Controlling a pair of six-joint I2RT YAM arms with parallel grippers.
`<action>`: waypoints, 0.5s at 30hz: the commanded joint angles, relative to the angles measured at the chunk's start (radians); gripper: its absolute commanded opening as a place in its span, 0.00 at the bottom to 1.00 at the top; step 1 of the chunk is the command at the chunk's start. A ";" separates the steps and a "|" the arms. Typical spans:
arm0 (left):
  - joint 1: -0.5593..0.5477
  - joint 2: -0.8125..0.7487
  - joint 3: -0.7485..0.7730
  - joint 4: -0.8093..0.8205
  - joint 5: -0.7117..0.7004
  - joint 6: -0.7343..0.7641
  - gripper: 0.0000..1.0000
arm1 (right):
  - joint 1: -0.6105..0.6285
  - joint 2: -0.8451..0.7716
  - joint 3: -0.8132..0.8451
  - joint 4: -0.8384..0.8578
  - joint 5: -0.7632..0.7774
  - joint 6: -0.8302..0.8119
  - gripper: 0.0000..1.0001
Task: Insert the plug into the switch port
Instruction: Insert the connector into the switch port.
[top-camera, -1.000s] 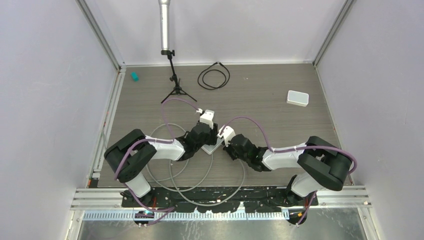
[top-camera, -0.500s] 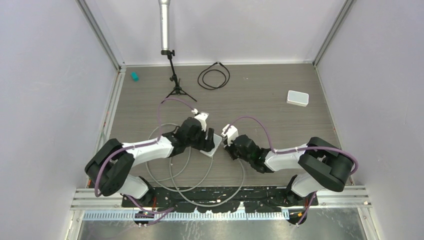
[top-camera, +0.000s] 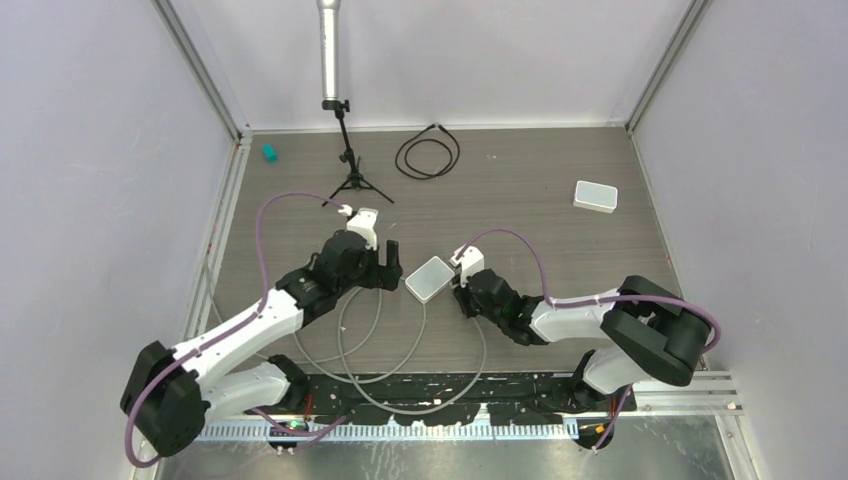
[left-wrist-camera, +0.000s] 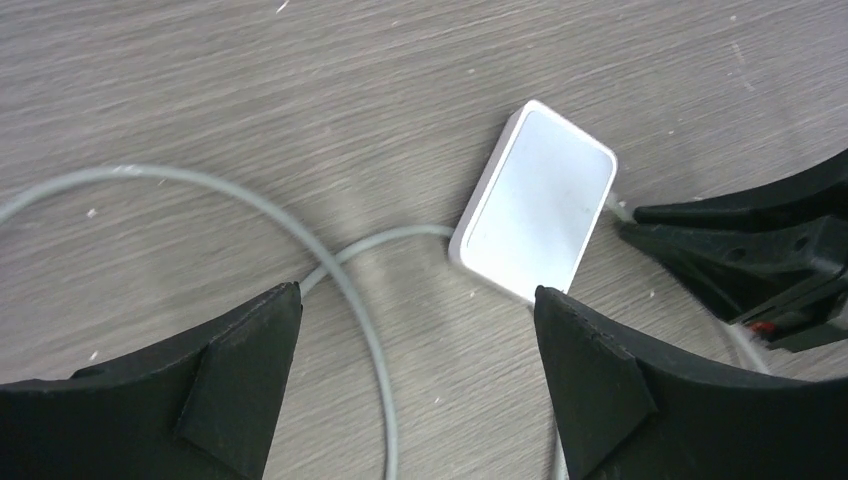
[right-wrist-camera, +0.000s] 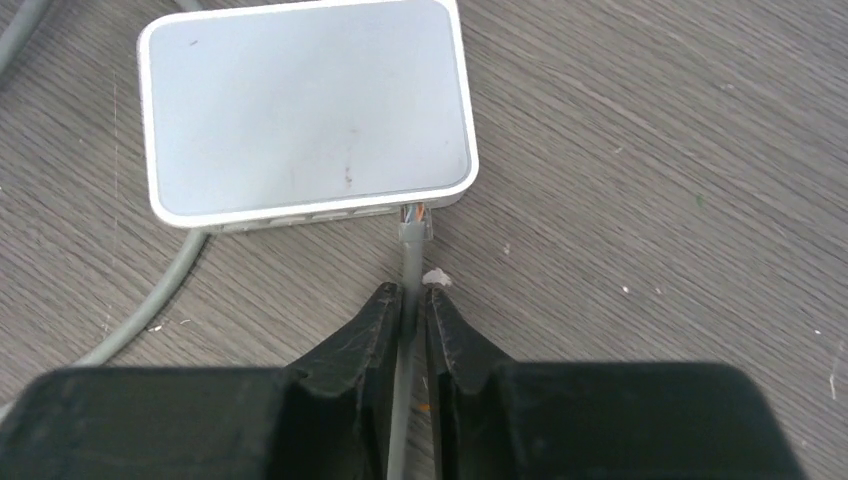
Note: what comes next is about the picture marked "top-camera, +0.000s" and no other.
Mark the white network switch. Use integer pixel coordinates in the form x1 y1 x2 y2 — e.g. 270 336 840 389
404 256 454 305
572 180 618 213

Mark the grey ethernet cable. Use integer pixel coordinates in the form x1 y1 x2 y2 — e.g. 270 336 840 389
201 264 489 417

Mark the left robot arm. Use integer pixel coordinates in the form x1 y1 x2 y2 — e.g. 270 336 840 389
120 230 403 457

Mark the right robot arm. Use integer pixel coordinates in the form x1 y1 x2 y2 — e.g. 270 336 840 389
451 268 721 411

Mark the black tripod stand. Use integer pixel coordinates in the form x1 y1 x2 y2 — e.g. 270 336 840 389
322 100 395 206

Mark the teal small block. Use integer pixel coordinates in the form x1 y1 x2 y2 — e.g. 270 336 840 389
261 144 278 163

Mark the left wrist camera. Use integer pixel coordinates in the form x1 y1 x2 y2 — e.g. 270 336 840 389
337 204 379 251

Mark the black coiled cable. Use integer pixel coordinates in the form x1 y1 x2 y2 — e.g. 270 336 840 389
395 123 462 181

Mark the white slotted cable duct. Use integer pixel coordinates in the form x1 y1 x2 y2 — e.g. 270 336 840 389
196 418 579 442

